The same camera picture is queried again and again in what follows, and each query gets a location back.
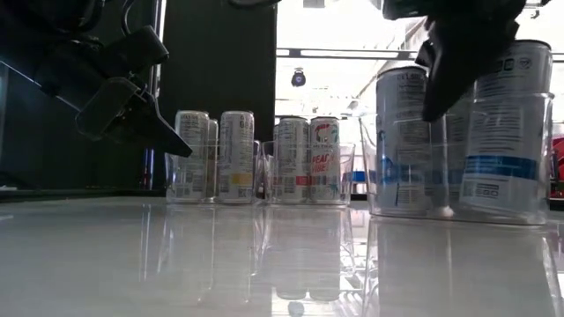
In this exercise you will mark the clear plastic bin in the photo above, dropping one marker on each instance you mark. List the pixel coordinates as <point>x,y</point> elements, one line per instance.
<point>506,207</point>
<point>172,185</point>
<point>346,185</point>

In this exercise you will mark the black round ceiling spotlight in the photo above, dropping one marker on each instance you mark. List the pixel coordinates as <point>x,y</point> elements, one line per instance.
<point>298,78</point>

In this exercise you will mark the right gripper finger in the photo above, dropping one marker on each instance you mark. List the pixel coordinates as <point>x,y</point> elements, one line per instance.
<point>458,66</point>

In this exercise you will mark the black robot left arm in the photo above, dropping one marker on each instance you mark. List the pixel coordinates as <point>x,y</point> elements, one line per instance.
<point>44,17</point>

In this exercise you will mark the silver partition pole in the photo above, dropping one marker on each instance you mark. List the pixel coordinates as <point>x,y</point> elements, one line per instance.
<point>155,97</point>

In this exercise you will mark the black ceiling light rail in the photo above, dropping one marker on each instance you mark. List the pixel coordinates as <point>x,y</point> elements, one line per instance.
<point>343,53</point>

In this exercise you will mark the white can yellow band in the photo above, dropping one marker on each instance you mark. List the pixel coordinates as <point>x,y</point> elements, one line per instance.
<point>236,154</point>

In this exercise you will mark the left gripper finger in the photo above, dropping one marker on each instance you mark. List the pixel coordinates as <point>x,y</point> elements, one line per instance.
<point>136,50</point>
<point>132,119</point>

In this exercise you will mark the white can blue band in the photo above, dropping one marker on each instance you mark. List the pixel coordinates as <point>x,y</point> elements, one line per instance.
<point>506,145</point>
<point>403,154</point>

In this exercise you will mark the white can red band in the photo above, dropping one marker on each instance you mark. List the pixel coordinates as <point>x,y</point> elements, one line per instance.
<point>324,158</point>

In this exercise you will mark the red storage shelving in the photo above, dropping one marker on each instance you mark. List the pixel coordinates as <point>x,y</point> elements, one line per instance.
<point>558,163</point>

